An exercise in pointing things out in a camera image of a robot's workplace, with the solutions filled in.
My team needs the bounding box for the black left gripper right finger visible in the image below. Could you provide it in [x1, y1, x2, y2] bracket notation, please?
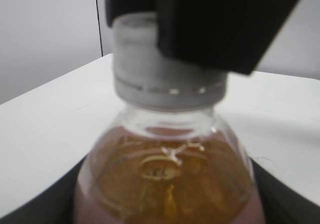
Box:
[251, 160, 320, 224]

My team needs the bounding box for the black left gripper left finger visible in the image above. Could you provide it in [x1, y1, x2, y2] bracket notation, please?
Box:
[0, 159, 84, 224]

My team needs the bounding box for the grey bottle cap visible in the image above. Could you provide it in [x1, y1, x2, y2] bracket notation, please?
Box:
[112, 12, 228, 112]

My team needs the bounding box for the oolong tea bottle pink label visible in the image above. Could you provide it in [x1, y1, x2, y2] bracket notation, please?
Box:
[73, 106, 266, 223]

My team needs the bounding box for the black hanging cable left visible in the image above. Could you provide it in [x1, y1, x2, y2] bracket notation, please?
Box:
[93, 0, 105, 57]

